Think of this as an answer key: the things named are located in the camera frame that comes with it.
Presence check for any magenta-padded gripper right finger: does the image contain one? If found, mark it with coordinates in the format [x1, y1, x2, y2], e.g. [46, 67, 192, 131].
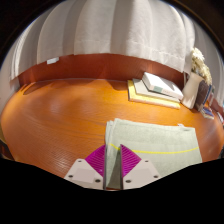
[106, 143, 162, 191]

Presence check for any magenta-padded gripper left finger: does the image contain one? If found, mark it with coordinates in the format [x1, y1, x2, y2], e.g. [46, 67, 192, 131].
[63, 144, 108, 190]

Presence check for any light green towel yellow stripe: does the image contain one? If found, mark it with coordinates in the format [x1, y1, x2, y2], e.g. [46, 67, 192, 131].
[104, 117, 204, 178]

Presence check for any yellow book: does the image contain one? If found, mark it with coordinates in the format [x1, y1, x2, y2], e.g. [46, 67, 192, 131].
[127, 79, 182, 110]

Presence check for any grey book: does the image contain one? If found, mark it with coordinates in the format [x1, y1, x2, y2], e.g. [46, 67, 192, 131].
[132, 78, 181, 104]

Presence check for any white ceramic vase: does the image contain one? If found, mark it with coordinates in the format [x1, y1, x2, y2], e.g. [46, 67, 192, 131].
[180, 72, 205, 110]

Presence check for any dark upright book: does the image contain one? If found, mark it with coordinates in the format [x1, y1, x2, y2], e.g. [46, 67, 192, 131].
[194, 79, 210, 112]

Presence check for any blue upright book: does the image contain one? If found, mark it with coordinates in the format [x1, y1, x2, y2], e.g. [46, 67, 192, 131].
[205, 84, 215, 108]

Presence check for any white flower bouquet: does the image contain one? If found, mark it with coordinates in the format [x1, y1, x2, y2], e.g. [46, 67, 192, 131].
[190, 47, 213, 86]

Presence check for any white pleated curtain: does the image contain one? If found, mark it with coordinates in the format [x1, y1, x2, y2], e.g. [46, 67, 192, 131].
[9, 0, 208, 81]

